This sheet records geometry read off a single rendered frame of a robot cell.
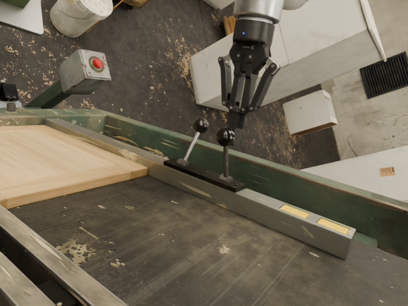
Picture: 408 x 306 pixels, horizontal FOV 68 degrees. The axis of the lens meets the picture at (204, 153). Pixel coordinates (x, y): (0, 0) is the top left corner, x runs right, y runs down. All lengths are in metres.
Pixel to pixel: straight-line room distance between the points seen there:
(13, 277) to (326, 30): 2.74
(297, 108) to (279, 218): 5.07
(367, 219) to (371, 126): 7.79
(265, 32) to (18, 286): 0.51
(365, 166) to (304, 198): 3.28
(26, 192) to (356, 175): 3.80
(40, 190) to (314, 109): 5.15
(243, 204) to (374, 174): 3.51
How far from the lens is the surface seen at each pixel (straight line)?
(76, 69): 1.30
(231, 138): 0.58
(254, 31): 0.59
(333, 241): 0.58
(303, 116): 5.56
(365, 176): 4.08
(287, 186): 0.83
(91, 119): 1.23
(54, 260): 0.33
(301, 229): 0.58
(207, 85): 3.28
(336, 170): 4.15
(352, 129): 8.63
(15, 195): 0.60
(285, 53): 2.92
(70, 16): 2.43
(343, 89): 8.84
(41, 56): 2.39
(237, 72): 0.61
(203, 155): 0.94
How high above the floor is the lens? 1.86
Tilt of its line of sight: 35 degrees down
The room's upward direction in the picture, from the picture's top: 72 degrees clockwise
